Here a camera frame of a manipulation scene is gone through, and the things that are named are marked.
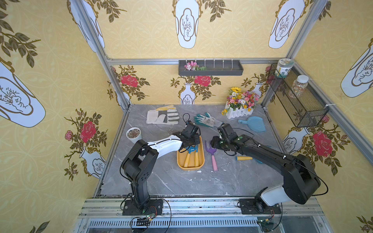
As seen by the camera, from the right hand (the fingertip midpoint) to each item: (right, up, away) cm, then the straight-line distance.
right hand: (215, 140), depth 89 cm
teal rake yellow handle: (-16, -6, +3) cm, 17 cm away
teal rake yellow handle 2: (-11, -10, +1) cm, 15 cm away
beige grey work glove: (-34, +16, +24) cm, 44 cm away
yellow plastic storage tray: (-21, -11, +3) cm, 24 cm away
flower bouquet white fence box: (+19, +24, +12) cm, 33 cm away
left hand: (-14, +1, +6) cm, 15 cm away
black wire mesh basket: (+43, +24, -12) cm, 51 cm away
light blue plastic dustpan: (+34, +10, +20) cm, 41 cm away
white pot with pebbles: (-52, +4, +6) cm, 53 cm away
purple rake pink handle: (-1, -8, +6) cm, 10 cm away
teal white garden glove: (-2, +12, +20) cm, 24 cm away
